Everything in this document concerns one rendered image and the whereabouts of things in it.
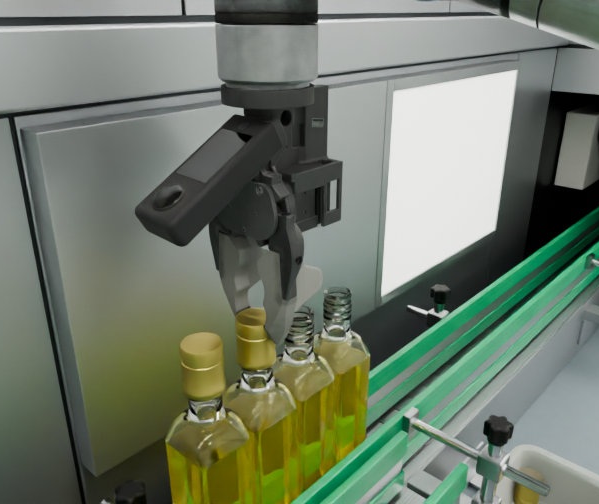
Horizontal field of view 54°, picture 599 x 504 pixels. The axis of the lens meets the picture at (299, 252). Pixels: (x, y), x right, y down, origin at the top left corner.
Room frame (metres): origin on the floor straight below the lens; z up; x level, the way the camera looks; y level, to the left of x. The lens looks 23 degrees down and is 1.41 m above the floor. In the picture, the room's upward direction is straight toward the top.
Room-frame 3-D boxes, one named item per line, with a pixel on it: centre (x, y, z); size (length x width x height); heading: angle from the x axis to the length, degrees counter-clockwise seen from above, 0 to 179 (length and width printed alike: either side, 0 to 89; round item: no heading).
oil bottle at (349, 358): (0.53, -0.04, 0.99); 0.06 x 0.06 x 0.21; 47
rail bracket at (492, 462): (0.51, -0.19, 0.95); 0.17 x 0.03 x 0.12; 48
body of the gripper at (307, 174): (0.46, 0.02, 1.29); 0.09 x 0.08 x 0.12; 137
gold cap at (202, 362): (0.40, 0.08, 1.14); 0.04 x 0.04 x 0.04
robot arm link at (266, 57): (0.46, 0.03, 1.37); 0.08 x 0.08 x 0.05
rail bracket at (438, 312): (0.82, -0.20, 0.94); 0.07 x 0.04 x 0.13; 48
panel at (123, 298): (0.79, -0.09, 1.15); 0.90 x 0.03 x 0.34; 138
